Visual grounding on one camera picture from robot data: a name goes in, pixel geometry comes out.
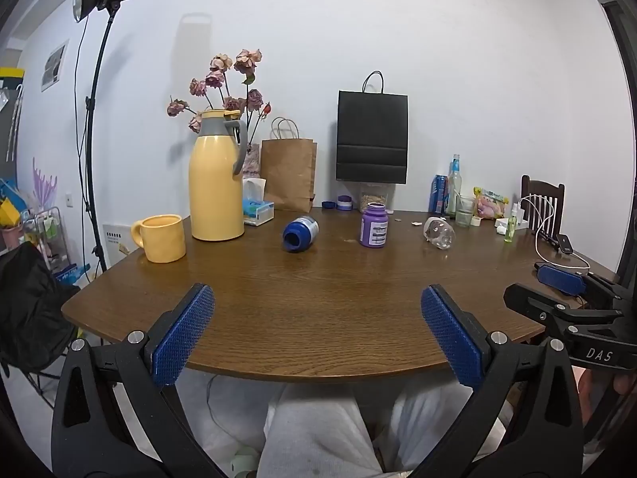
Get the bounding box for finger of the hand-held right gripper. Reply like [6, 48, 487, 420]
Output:
[504, 283, 625, 339]
[534, 261, 629, 310]

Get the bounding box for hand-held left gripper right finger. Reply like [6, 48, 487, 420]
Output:
[420, 284, 585, 478]

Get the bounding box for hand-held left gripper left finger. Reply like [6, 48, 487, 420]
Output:
[51, 283, 234, 478]

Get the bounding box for clear plastic cup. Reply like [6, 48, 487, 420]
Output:
[423, 216, 457, 251]

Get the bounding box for person's right hand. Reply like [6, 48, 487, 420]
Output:
[578, 367, 637, 439]

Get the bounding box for white charger box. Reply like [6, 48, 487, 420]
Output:
[494, 212, 529, 233]

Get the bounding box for small green spray bottle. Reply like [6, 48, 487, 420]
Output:
[503, 203, 519, 244]

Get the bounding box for dark wooden chair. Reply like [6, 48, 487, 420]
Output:
[520, 174, 566, 241]

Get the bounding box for yellow ceramic mug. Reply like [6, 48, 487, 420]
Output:
[131, 214, 187, 264]

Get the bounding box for colourful snack packet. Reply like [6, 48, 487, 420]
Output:
[472, 186, 511, 220]

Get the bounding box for clear drinking glass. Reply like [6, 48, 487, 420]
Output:
[455, 195, 477, 228]

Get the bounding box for white printed board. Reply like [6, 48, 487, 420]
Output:
[102, 223, 136, 261]

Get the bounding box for purple bottle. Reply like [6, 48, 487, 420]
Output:
[360, 202, 390, 249]

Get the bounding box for glass bottle with blue cap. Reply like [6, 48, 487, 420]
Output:
[446, 154, 463, 218]

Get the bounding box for blue drink can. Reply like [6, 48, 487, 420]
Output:
[428, 174, 451, 215]

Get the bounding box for blue tissue box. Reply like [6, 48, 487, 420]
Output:
[242, 177, 276, 228]

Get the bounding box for black jacket on chair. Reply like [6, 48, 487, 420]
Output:
[0, 242, 82, 375]

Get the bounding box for blue jar with silver label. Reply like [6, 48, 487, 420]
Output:
[282, 215, 320, 254]

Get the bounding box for yellow thermos jug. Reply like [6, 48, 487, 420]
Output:
[188, 108, 248, 242]

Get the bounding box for person's legs in white pants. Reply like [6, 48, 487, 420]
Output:
[174, 373, 503, 478]

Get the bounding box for clear grain container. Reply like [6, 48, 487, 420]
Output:
[359, 182, 394, 213]

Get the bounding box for brown paper bag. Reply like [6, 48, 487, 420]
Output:
[260, 118, 318, 213]

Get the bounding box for black paper bag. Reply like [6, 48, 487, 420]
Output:
[336, 71, 410, 184]

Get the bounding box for black light stand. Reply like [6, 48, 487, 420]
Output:
[74, 4, 125, 277]

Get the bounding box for dried pink roses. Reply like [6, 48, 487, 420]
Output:
[166, 49, 274, 146]

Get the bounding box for white cable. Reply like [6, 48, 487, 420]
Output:
[516, 195, 593, 272]

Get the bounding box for wire storage rack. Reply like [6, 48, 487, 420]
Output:
[19, 206, 66, 282]

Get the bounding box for purple wall decal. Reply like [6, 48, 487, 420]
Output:
[31, 157, 59, 212]

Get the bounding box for wall picture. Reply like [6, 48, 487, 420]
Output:
[40, 39, 70, 93]

